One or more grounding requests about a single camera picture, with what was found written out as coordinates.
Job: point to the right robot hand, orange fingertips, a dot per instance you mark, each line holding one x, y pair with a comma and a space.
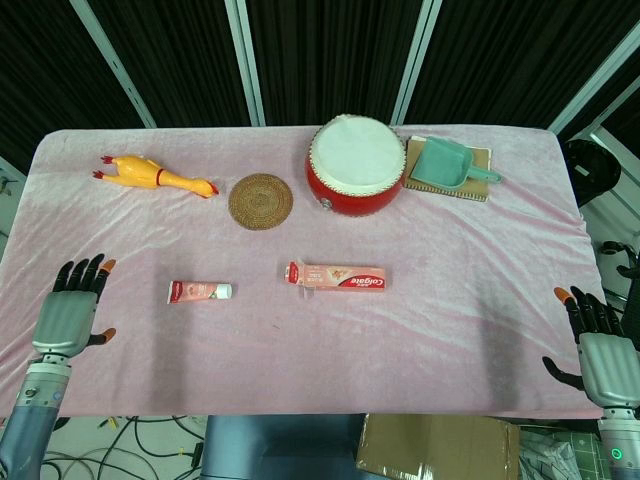
607, 365

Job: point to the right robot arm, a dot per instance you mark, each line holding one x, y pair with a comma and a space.
620, 445

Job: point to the black round stool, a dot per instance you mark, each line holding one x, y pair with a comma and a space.
595, 172

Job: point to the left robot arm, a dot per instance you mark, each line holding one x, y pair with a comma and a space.
30, 420

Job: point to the pink velvet tablecloth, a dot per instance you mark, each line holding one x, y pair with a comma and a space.
300, 350

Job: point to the red drum, white skin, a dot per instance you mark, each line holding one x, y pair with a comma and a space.
355, 155

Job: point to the yellow rubber chicken toy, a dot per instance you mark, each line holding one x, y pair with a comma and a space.
140, 171

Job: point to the brown cardboard box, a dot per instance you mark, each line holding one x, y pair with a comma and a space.
440, 445

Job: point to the left robot hand, orange fingertips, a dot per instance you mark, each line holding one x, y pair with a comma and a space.
62, 315

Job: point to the white aluminium frame post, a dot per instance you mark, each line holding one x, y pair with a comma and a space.
112, 62
595, 80
246, 62
421, 62

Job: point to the pink Colgate toothpaste box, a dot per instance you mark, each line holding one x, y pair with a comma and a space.
345, 278

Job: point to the black curtain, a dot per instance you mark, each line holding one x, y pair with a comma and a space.
340, 50

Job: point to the blue-grey robot torso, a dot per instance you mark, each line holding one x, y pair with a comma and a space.
280, 450

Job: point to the green cutting mat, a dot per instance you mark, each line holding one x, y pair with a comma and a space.
560, 455

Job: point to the round woven rattan coaster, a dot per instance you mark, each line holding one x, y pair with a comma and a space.
261, 201

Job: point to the teal plastic scoop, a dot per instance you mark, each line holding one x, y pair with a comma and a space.
442, 162

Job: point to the pink toothpaste tube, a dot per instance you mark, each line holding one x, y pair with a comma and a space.
195, 292

